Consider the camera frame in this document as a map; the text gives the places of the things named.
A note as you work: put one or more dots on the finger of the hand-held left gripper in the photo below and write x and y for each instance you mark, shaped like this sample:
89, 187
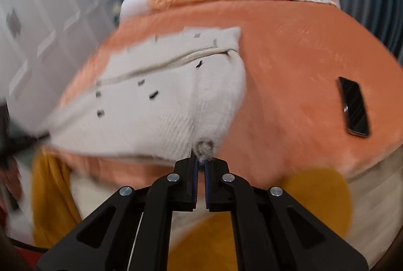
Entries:
19, 138

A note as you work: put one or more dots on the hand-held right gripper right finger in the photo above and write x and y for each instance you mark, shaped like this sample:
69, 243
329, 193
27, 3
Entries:
207, 186

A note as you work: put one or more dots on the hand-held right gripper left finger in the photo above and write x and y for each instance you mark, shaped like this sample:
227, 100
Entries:
194, 176

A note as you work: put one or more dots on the white knit sweater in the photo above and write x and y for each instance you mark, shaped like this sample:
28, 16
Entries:
151, 100

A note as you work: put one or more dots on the white wardrobe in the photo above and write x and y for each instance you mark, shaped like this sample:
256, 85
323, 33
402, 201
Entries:
47, 22

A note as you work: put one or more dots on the orange blanket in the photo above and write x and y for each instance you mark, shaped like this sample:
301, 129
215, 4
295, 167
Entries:
299, 85

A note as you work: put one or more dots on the black smartphone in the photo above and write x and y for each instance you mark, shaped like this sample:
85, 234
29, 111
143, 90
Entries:
355, 107

